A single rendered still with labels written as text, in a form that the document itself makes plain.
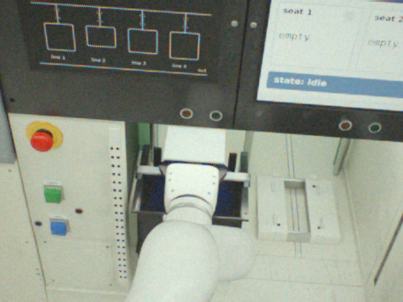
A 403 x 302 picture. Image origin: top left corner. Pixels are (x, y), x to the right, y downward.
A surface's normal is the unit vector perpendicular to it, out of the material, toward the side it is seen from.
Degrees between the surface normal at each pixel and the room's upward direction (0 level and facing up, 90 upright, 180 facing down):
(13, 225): 90
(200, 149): 1
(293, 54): 90
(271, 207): 0
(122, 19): 90
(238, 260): 58
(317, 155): 0
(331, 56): 90
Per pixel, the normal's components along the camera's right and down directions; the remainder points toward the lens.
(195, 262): 0.59, -0.43
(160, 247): -0.47, -0.63
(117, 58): -0.06, 0.67
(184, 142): 0.05, -0.74
